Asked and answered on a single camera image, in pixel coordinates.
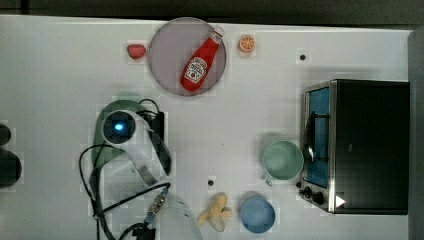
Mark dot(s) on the red ketchup bottle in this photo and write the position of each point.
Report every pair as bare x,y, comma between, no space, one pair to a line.
198,66

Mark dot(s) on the grey round plate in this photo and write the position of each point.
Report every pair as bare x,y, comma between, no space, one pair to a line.
171,48

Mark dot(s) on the orange slice toy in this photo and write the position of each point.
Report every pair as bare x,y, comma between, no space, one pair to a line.
247,43

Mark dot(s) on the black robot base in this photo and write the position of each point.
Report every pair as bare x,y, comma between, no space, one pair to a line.
10,164

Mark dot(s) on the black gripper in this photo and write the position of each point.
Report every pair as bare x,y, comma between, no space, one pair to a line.
157,127

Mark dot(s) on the green mug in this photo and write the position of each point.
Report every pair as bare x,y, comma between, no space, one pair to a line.
282,160

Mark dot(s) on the red toy strawberry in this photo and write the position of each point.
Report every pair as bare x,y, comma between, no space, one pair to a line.
136,51

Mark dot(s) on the green plastic strainer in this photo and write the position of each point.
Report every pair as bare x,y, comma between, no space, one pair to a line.
102,154

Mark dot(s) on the blue cup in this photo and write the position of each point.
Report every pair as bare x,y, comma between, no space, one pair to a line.
257,215

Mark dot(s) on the peeled toy banana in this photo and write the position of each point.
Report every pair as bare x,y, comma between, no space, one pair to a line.
216,212

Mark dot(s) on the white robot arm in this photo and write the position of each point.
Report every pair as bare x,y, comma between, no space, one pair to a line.
167,216

